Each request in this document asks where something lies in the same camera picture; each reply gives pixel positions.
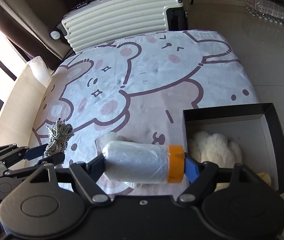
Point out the white plastic bag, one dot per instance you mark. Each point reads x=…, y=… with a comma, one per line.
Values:
x=112, y=138

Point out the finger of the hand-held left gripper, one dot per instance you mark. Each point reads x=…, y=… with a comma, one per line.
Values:
x=37, y=152
x=54, y=159

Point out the black cardboard box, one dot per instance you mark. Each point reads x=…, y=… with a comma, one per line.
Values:
x=276, y=142

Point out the pack of water bottles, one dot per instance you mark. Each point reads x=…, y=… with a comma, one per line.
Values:
x=264, y=7

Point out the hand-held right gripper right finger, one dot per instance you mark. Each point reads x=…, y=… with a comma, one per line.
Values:
x=191, y=167

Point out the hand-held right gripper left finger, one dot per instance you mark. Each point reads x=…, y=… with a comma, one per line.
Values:
x=94, y=166

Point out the white ribbed suitcase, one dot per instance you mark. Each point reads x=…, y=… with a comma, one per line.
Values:
x=119, y=17

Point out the cartoon bear printed bedsheet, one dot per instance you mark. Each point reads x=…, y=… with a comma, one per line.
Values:
x=157, y=67

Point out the cream plush toy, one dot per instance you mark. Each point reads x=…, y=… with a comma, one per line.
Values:
x=216, y=147

